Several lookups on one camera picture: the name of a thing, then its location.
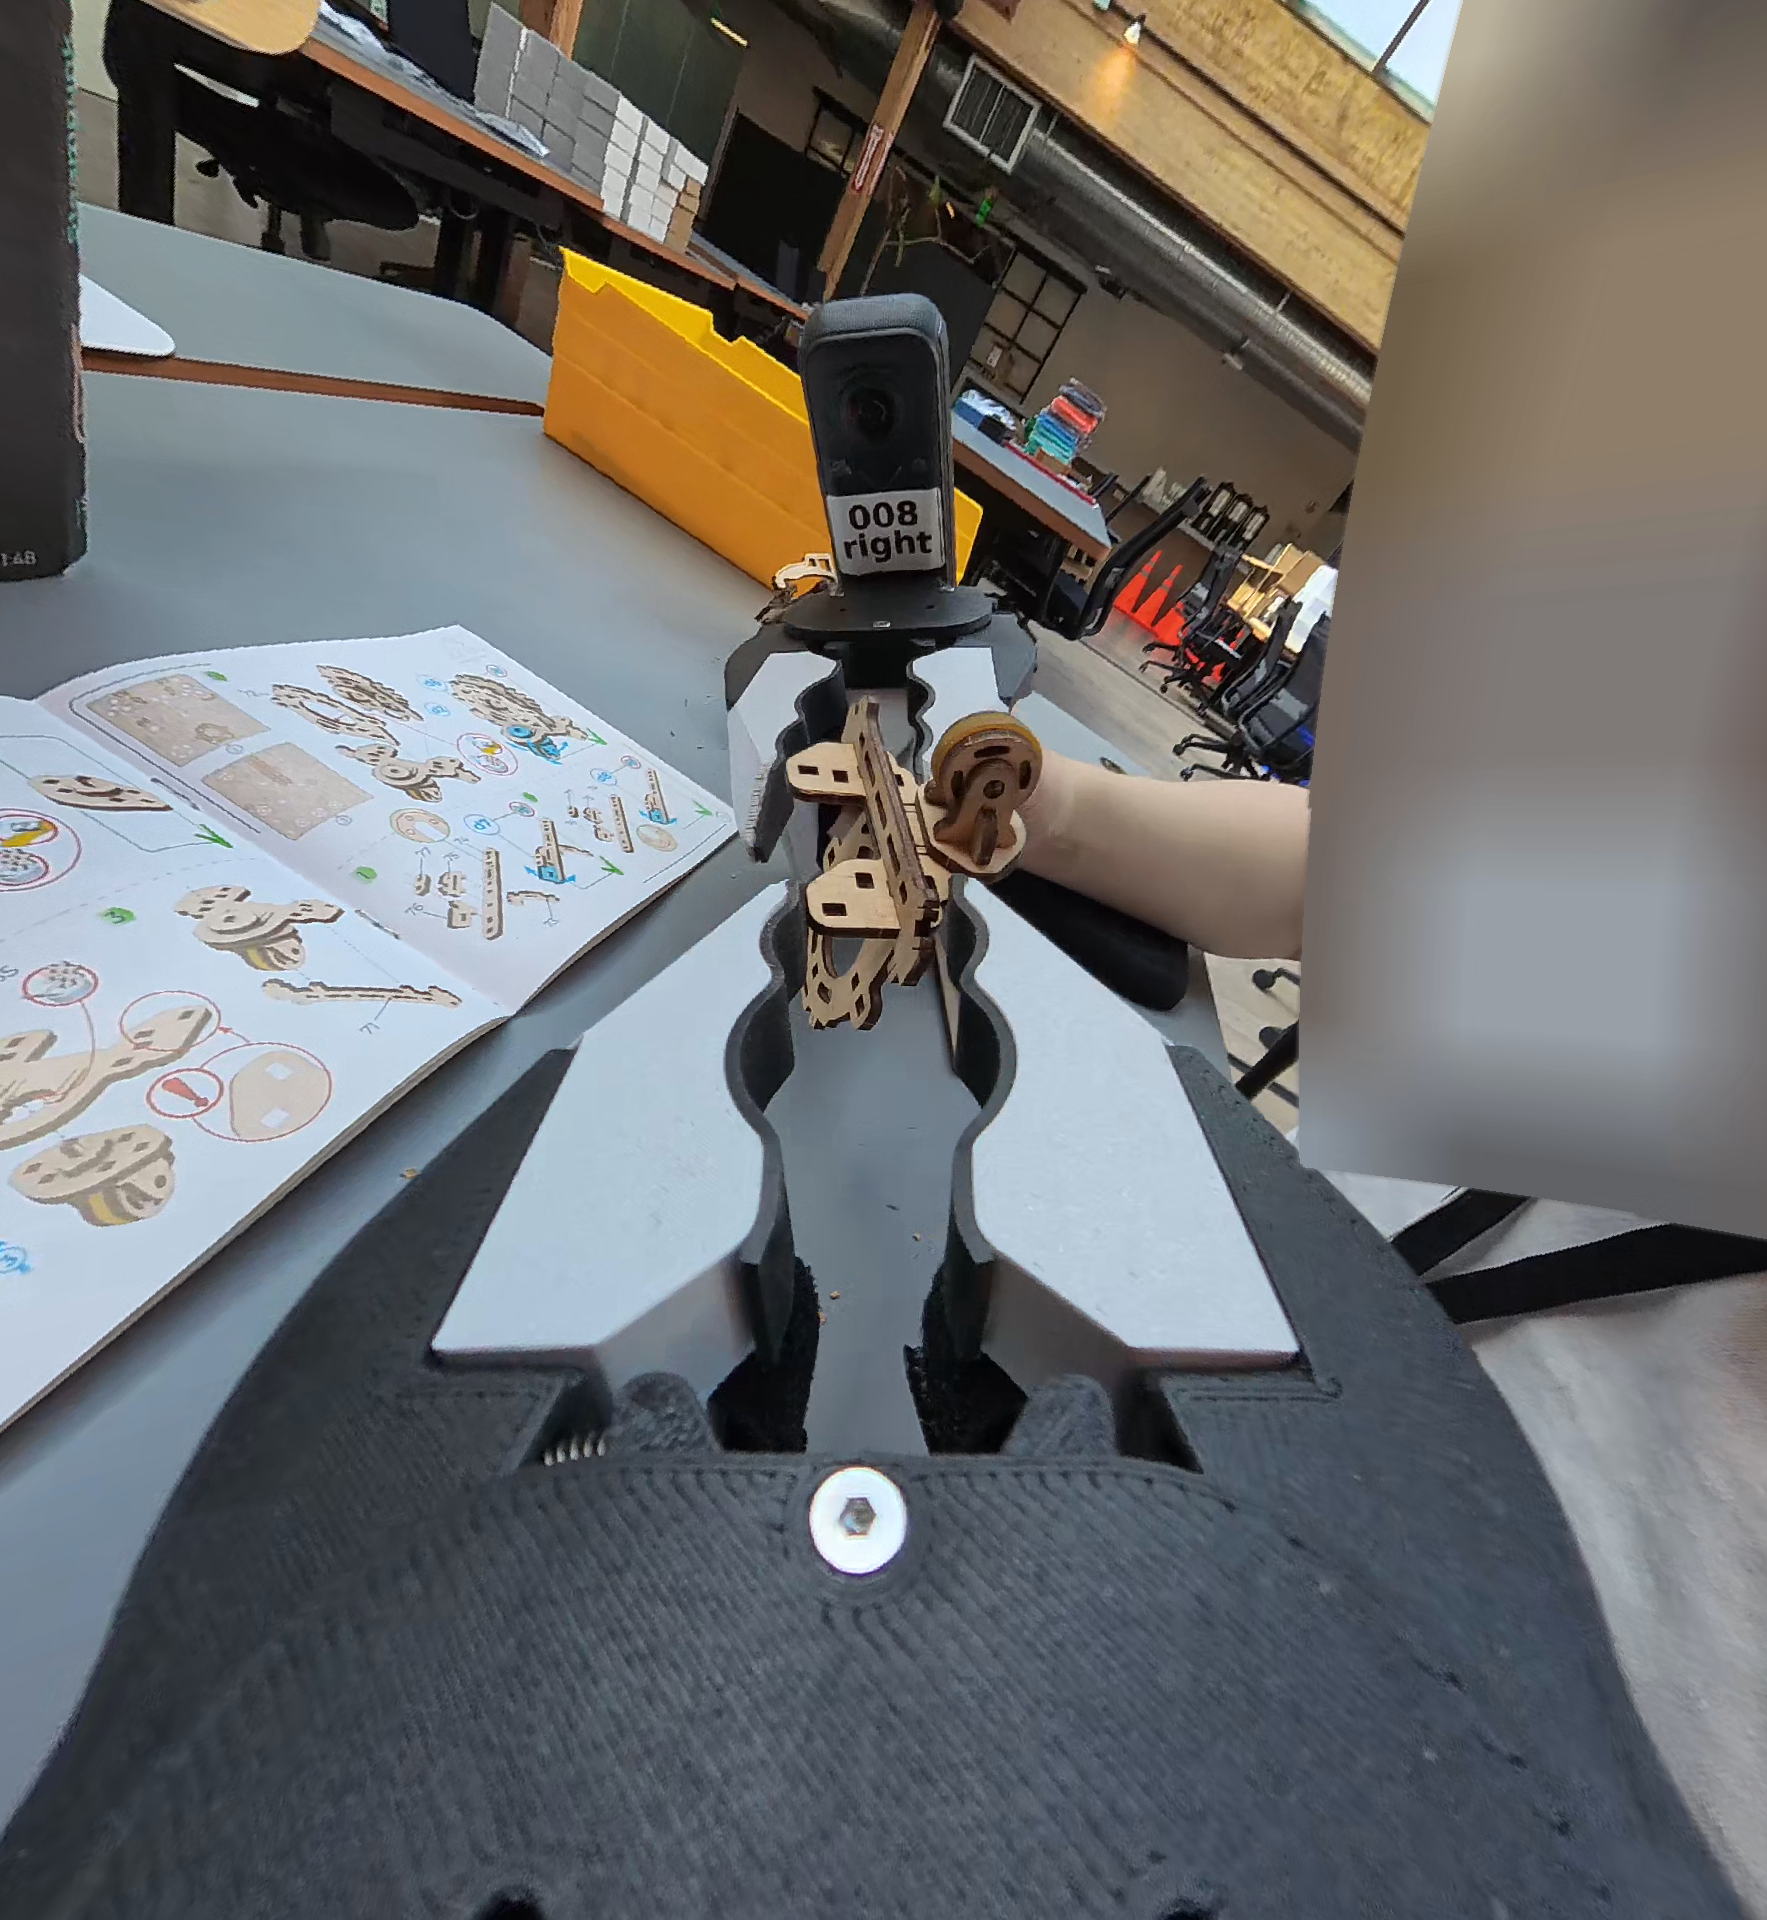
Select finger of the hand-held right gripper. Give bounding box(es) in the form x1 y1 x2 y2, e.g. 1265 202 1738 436
726 646 850 868
904 636 1037 755

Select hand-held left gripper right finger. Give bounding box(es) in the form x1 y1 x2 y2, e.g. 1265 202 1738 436
918 883 1308 1451

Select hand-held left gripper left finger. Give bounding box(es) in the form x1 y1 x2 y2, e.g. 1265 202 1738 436
431 883 816 1451

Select wooden model assembly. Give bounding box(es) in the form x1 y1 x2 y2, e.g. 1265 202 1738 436
781 694 1046 1040

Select person's right forearm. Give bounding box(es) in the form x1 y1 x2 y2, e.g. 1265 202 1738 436
1021 750 1314 964

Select grey desk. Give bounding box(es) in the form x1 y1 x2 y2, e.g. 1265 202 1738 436
0 202 1245 1696

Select orange traffic cones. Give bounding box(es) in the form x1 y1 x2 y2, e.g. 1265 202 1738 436
1105 544 1190 641

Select stack of colourful bins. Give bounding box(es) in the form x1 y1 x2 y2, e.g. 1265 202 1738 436
1021 381 1114 468

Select yellow plastic bin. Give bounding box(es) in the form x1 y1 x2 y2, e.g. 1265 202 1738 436
540 246 983 591

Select black wrist pad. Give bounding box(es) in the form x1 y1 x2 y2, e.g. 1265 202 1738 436
973 868 1195 1012

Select dark computer monitor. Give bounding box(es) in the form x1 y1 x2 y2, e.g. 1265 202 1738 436
699 111 844 283

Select row of black office chairs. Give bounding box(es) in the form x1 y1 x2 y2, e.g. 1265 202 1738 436
1136 476 1340 785

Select white air vent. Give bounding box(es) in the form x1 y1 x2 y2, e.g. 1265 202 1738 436
945 56 1046 174

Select stack of white boxes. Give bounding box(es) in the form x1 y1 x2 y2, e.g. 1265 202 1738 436
475 0 715 246

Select instruction booklet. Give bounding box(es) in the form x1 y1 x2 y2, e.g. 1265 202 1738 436
0 620 743 1497

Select long wooden table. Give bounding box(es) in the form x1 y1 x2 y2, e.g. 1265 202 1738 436
132 0 815 320

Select black office chair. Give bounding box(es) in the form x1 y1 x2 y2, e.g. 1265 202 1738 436
190 81 423 261

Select person's white shirt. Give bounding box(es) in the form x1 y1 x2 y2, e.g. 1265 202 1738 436
1326 1169 1767 1920

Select white paper sheet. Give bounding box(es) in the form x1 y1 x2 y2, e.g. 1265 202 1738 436
78 275 179 363

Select wooden support post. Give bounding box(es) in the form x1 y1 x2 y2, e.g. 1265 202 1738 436
819 0 949 303

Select grey ceiling duct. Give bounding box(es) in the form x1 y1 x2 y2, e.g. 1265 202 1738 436
925 28 1384 439

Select black strap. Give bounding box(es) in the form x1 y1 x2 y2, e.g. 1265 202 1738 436
1389 1188 1767 1324

